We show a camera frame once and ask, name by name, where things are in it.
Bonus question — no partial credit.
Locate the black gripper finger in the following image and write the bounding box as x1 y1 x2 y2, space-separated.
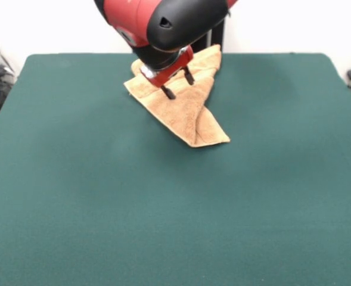
160 83 176 101
183 66 195 86

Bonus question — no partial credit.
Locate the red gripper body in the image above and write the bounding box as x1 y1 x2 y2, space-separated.
139 45 195 88

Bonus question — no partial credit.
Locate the orange terry towel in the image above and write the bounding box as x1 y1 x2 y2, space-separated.
123 43 231 149

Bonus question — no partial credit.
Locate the dark green table cloth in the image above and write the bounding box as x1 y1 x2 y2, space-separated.
0 52 351 286

